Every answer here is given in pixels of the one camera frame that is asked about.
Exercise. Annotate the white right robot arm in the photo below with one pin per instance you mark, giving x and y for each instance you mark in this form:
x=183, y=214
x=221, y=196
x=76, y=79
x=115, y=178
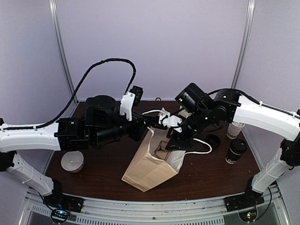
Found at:
x=232, y=105

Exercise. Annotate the aluminium front rail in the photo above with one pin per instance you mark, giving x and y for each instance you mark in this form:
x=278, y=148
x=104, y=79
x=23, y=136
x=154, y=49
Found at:
x=209, y=211

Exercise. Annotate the aluminium frame post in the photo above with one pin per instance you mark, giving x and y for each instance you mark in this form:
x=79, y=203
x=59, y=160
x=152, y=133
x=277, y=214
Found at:
x=62, y=54
x=244, y=42

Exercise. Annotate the left aluminium frame post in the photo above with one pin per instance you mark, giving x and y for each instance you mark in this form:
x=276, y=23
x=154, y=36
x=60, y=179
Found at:
x=62, y=54

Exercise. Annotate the black paper coffee cup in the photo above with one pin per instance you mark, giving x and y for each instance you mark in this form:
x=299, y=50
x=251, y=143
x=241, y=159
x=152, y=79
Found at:
x=232, y=157

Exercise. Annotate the right aluminium frame post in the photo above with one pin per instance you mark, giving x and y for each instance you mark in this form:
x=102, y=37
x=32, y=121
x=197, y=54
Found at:
x=244, y=42

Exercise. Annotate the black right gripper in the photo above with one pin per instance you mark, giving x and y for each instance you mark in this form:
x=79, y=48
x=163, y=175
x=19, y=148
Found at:
x=183, y=142

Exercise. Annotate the white ceramic bowl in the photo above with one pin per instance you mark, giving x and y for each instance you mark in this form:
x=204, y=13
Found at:
x=72, y=161

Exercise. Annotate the brown paper takeout bag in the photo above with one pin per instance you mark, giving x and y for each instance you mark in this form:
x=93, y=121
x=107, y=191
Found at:
x=145, y=171

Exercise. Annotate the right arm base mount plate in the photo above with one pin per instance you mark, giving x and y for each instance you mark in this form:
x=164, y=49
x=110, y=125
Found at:
x=243, y=201

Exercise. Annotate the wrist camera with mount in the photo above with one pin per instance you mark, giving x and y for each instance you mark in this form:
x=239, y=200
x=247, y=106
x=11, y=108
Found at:
x=170, y=121
x=129, y=99

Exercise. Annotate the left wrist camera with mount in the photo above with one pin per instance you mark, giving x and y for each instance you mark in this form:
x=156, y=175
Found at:
x=129, y=99

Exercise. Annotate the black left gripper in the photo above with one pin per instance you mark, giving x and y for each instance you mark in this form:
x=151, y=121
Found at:
x=140, y=126

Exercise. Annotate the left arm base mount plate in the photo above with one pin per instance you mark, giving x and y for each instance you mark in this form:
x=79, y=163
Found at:
x=66, y=202

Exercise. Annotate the cream ribbed ceramic mug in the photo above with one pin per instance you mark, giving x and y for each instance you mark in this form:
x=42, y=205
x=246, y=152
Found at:
x=183, y=113

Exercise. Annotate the white cup holding straws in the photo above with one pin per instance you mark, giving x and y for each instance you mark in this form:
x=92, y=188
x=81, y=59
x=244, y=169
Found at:
x=234, y=129

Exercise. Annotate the black plastic cup lid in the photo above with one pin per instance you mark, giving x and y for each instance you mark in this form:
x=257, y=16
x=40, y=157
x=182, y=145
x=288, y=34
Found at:
x=238, y=146

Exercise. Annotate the stack of black cup lids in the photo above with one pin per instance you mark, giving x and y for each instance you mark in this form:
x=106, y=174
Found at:
x=213, y=140

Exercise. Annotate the cardboard cup carrier tray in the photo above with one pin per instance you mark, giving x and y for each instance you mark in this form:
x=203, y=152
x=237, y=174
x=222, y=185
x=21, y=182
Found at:
x=161, y=152

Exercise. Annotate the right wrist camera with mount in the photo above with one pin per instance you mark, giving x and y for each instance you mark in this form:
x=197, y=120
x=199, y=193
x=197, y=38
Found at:
x=170, y=121

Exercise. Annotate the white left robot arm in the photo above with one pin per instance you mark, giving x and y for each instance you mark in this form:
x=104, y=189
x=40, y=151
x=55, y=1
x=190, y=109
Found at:
x=104, y=121

